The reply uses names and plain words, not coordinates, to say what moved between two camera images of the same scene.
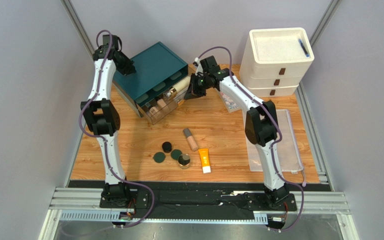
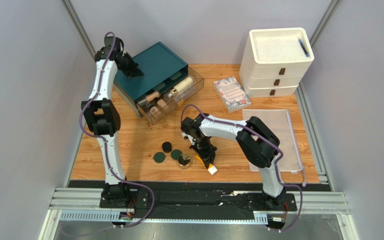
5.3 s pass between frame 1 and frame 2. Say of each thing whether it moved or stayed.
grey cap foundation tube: moved
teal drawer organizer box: stayed
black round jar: stayed
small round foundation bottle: stayed
